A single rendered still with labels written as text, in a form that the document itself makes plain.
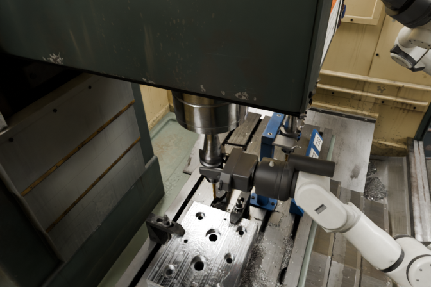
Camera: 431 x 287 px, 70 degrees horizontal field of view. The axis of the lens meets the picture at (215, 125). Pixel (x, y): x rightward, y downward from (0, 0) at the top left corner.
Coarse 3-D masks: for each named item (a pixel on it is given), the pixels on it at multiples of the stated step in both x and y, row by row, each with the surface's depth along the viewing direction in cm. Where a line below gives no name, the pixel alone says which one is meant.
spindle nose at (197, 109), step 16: (176, 96) 58; (192, 96) 55; (176, 112) 62; (192, 112) 58; (208, 112) 57; (224, 112) 57; (240, 112) 60; (192, 128) 60; (208, 128) 59; (224, 128) 60
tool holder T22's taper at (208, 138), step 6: (204, 138) 70; (210, 138) 68; (216, 138) 68; (204, 144) 70; (210, 144) 69; (216, 144) 69; (204, 150) 71; (210, 150) 69; (216, 150) 70; (210, 156) 70; (216, 156) 70
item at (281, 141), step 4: (276, 136) 96; (280, 136) 96; (284, 136) 96; (276, 140) 94; (280, 140) 94; (284, 140) 94; (288, 140) 94; (292, 140) 94; (272, 144) 93; (276, 144) 93; (280, 144) 93; (284, 144) 93; (288, 144) 93; (292, 144) 92; (296, 144) 93; (288, 148) 92; (292, 148) 91
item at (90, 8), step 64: (0, 0) 55; (64, 0) 49; (128, 0) 44; (192, 0) 40; (256, 0) 37; (320, 0) 34; (64, 64) 58; (128, 64) 51; (192, 64) 46; (256, 64) 41
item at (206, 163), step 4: (224, 148) 73; (200, 152) 72; (224, 152) 72; (200, 156) 71; (204, 156) 71; (220, 156) 71; (224, 156) 72; (200, 160) 72; (204, 160) 70; (208, 160) 70; (212, 160) 70; (216, 160) 70; (220, 160) 70; (224, 160) 73; (204, 164) 71; (208, 164) 71; (212, 164) 71; (216, 164) 71; (220, 164) 71
